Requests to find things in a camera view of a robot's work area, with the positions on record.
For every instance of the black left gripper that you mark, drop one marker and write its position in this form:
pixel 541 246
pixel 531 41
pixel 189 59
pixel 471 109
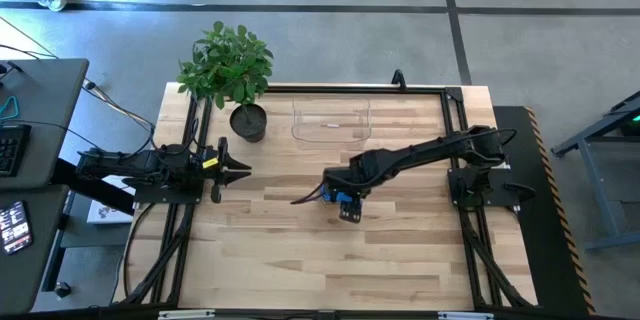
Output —
pixel 222 160

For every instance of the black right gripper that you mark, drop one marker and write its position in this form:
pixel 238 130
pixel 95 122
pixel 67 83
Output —
pixel 350 175

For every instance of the small blue measuring cup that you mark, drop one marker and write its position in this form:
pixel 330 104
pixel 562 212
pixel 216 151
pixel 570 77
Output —
pixel 342 197

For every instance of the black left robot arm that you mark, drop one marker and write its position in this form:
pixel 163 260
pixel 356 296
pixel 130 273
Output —
pixel 140 165

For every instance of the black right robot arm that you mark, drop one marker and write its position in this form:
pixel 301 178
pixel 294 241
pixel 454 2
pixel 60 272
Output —
pixel 425 152

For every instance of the clear plastic basket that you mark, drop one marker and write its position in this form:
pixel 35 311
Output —
pixel 330 137

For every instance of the black plant pot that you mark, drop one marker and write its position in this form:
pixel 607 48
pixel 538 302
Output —
pixel 248 125

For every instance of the green leafy plant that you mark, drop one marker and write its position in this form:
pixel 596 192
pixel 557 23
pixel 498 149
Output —
pixel 225 65

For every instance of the white booklet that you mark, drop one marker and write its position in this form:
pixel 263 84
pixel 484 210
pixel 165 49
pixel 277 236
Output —
pixel 102 210

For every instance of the black support bar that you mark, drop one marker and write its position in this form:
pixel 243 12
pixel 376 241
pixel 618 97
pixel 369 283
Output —
pixel 85 185

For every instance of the grey desk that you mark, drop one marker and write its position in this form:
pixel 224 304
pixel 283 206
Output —
pixel 45 100
pixel 45 260

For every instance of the black hazard-striped floor mat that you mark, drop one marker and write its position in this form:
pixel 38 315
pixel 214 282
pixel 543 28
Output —
pixel 537 260

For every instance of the black desk caster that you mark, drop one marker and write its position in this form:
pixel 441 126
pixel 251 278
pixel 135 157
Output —
pixel 62 290

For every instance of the black keyboard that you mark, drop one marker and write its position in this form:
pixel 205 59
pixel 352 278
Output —
pixel 12 150

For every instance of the teal carabiner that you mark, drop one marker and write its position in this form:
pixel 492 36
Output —
pixel 17 109

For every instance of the black smartphone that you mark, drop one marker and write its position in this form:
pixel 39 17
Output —
pixel 15 230

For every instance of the blue-grey metal cart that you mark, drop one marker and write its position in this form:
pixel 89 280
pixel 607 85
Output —
pixel 590 132

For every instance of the black aluminium table frame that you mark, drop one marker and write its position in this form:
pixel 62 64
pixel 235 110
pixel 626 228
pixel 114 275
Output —
pixel 350 89

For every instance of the black bracket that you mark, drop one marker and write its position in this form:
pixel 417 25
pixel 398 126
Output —
pixel 398 80

